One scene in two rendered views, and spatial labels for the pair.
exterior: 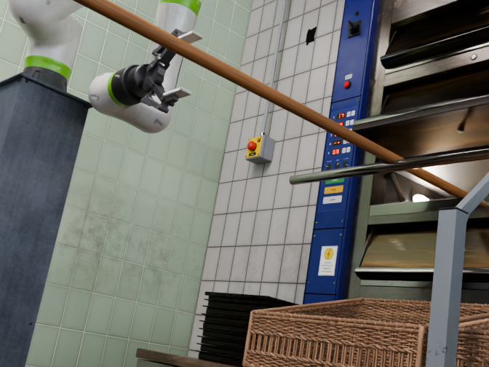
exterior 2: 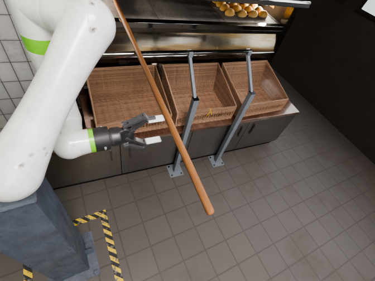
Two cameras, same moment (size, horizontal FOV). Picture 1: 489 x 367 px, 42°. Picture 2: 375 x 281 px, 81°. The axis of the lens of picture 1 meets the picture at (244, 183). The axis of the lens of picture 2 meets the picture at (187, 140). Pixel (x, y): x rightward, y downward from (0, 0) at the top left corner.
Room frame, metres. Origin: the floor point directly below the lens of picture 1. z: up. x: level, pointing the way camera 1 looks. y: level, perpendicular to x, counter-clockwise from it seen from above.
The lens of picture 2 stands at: (1.11, 0.77, 1.91)
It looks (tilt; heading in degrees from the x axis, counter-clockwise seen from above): 49 degrees down; 274
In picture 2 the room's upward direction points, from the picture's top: 17 degrees clockwise
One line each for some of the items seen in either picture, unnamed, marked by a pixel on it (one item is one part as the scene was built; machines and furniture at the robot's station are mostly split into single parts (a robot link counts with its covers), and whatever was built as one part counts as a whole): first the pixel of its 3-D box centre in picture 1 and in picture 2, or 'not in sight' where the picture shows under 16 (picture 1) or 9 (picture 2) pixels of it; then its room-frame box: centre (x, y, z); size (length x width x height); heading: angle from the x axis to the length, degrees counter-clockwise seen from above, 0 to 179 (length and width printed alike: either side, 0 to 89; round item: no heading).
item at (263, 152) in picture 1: (260, 149); not in sight; (2.58, -0.04, 1.46); 0.10 x 0.07 x 0.10; 38
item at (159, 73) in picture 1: (150, 78); (121, 135); (1.40, 0.26, 1.20); 0.09 x 0.07 x 0.08; 39
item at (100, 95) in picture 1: (115, 94); (73, 141); (1.54, 0.37, 1.20); 0.14 x 0.13 x 0.11; 39
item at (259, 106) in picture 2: not in sight; (252, 87); (0.78, -1.17, 0.72); 0.56 x 0.49 x 0.28; 40
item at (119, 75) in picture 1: (134, 85); (102, 137); (1.46, 0.31, 1.20); 0.12 x 0.06 x 0.09; 129
